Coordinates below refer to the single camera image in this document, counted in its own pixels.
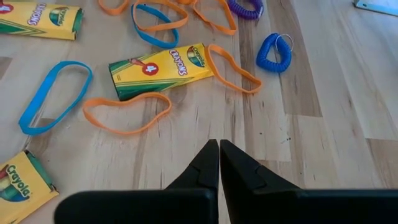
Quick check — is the orange rubber band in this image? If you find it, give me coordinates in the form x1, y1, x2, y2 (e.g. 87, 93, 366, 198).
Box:
134, 0, 190, 33
204, 44, 263, 95
98, 0, 131, 17
82, 91, 173, 136
192, 0, 238, 36

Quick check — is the blue coil wristband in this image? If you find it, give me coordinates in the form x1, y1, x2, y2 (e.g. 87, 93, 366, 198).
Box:
256, 32, 294, 74

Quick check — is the blue rubber band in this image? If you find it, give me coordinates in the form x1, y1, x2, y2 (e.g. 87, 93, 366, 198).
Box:
18, 60, 94, 136
131, 3, 180, 50

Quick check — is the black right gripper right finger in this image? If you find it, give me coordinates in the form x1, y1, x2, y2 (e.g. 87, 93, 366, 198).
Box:
220, 139, 398, 224

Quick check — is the purple coil wristband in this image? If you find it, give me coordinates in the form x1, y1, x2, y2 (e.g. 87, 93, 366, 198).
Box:
226, 0, 265, 21

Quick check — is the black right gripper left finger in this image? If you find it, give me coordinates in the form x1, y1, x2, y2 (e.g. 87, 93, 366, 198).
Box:
54, 139, 220, 224

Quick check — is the yellow green crayon box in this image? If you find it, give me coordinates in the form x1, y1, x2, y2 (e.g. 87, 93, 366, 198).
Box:
108, 42, 215, 101
0, 150, 60, 224
0, 1, 85, 41

